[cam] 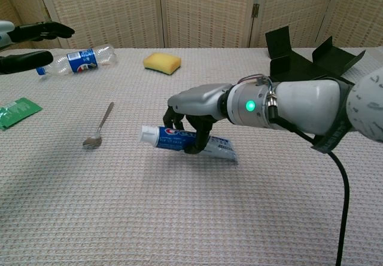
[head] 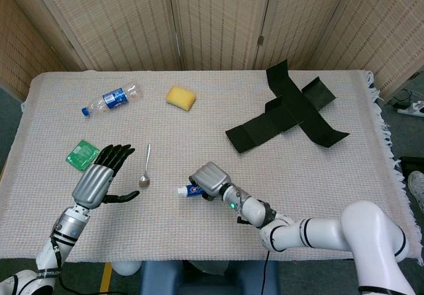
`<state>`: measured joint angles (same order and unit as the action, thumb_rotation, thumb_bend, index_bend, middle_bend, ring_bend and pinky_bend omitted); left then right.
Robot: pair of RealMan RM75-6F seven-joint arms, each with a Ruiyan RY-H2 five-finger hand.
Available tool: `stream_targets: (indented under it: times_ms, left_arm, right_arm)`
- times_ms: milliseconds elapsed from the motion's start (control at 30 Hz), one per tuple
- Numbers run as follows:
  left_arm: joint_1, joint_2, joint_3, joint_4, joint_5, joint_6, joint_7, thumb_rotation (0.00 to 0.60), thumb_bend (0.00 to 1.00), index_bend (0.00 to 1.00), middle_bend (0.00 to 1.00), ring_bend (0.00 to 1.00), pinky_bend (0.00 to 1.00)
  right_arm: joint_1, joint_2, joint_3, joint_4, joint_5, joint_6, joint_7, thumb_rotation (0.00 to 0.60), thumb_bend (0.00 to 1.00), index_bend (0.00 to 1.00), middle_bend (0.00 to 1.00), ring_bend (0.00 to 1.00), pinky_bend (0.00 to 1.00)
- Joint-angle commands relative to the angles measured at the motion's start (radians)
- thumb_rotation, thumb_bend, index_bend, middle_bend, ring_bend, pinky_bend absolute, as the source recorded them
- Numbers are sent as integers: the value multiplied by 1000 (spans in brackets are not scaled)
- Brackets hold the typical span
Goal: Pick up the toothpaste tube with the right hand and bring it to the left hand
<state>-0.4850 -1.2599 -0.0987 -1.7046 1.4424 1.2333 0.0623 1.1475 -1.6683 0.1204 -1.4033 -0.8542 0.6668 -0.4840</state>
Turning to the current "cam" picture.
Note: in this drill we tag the blue white toothpaste tube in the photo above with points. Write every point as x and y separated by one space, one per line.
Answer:
167 137

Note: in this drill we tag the brass screen hinge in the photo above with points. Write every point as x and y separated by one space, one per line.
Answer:
254 10
47 14

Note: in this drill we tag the metal spoon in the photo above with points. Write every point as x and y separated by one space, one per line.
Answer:
92 143

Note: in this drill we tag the yellow sponge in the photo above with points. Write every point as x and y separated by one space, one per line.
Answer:
161 62

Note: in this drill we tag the white woven tablecloth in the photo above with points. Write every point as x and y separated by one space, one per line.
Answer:
149 218

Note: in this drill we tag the woven folding screen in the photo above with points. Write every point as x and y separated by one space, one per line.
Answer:
104 9

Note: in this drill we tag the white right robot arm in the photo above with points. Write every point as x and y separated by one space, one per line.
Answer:
305 101

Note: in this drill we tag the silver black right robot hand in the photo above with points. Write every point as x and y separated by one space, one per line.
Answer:
200 101

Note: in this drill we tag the black unfolded cardboard box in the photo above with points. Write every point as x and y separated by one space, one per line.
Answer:
299 65

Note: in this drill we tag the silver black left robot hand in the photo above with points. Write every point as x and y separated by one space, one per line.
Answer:
39 33

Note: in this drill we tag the green foil packet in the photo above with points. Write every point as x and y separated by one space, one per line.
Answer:
18 112

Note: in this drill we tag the clear bottle with blue label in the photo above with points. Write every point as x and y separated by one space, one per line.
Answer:
83 61

